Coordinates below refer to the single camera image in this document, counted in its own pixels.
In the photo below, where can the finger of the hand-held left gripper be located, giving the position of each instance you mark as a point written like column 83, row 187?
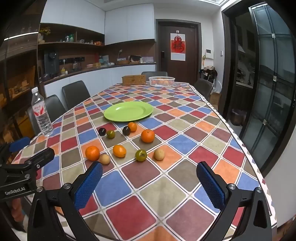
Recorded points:
column 19, row 142
column 40, row 157

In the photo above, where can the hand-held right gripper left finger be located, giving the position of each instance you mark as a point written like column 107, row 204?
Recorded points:
column 87, row 185

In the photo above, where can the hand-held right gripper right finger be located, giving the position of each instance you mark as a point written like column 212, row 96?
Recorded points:
column 210, row 185

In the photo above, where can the beige round fruit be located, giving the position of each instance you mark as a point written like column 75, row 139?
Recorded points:
column 159, row 154
column 104, row 159

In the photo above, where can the round orange mandarin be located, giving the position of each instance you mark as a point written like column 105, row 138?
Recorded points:
column 92, row 153

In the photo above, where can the oval orange mandarin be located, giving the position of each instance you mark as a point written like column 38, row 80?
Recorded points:
column 119, row 151

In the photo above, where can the dark purple plum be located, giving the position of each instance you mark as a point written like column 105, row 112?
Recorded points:
column 126, row 131
column 102, row 131

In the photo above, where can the large orange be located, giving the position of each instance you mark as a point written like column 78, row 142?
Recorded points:
column 147, row 136

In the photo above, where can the green plate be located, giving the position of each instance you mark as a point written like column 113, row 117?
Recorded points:
column 128, row 111

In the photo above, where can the clear plastic water bottle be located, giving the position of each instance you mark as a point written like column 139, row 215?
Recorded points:
column 41, row 113

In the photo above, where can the grey dining chair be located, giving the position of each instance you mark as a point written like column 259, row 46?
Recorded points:
column 53, row 106
column 75, row 92
column 153, row 73
column 203, row 87

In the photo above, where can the glass display cabinet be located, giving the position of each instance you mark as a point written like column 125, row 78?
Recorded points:
column 16, row 69

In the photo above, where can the dark trash bin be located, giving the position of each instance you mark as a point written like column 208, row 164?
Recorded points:
column 238, row 117

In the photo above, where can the small orange mandarin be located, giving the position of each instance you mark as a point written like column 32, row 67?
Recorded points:
column 132, row 126

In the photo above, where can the black countertop appliance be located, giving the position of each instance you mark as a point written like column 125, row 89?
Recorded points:
column 51, row 61

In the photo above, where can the white sideboard cabinet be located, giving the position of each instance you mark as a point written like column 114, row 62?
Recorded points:
column 104, row 76

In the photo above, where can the pile of bags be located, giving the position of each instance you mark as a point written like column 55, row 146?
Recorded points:
column 209, row 71

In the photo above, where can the heap of small oranges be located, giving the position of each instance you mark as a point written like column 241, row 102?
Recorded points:
column 161, row 81

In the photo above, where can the yellow flower bunch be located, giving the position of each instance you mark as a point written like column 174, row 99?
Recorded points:
column 45, row 30

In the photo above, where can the woven wicker box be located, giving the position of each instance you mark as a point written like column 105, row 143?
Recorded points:
column 134, row 79

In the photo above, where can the white plastic basket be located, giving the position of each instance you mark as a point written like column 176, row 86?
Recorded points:
column 152, row 83

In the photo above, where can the glass sliding door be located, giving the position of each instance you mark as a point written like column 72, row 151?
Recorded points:
column 266, row 81

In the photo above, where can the small desk lamp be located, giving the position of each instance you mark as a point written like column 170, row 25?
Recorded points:
column 119, row 53

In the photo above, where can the white intercom panel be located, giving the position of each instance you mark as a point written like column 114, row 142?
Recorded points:
column 208, row 53

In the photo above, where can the dark brown door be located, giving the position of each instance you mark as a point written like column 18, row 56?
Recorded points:
column 192, row 46

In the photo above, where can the wooden wall shelf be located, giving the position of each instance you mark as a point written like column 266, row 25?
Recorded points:
column 69, row 42

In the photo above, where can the red and white wall calendar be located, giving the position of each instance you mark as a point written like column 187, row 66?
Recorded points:
column 178, row 46

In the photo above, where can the white wall cabinets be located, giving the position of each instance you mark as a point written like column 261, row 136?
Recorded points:
column 127, row 25

